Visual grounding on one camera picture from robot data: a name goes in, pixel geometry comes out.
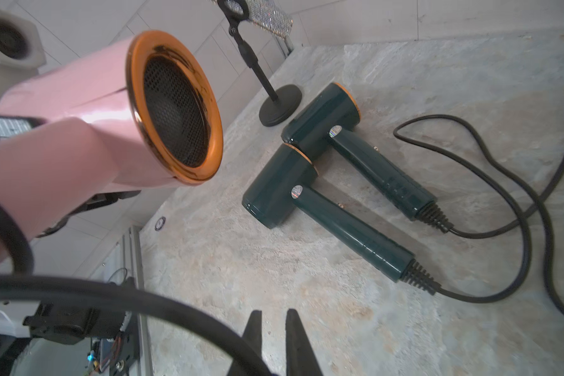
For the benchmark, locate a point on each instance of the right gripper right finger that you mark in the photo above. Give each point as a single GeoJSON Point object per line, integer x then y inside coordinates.
{"type": "Point", "coordinates": [300, 358]}

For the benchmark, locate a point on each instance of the green hair dryer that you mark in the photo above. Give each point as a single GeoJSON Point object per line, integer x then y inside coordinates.
{"type": "Point", "coordinates": [328, 122]}
{"type": "Point", "coordinates": [285, 183]}

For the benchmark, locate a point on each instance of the pink hair dryer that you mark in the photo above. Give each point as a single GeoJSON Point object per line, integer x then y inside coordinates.
{"type": "Point", "coordinates": [138, 114]}

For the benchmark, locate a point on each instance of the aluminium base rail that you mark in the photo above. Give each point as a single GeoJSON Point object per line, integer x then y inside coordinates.
{"type": "Point", "coordinates": [122, 266]}

